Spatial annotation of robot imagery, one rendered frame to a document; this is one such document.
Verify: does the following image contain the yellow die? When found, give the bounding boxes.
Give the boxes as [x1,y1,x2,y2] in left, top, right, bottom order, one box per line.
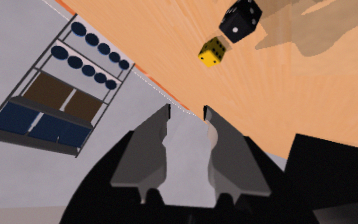
[198,37,226,67]

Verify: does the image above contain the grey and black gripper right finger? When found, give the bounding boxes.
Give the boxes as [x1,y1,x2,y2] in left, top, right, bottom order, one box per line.
[203,105,320,224]

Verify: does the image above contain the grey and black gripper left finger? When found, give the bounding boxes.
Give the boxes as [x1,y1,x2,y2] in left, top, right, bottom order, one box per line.
[59,103,171,224]

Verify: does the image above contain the black die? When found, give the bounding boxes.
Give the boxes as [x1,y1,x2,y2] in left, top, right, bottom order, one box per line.
[219,0,262,44]

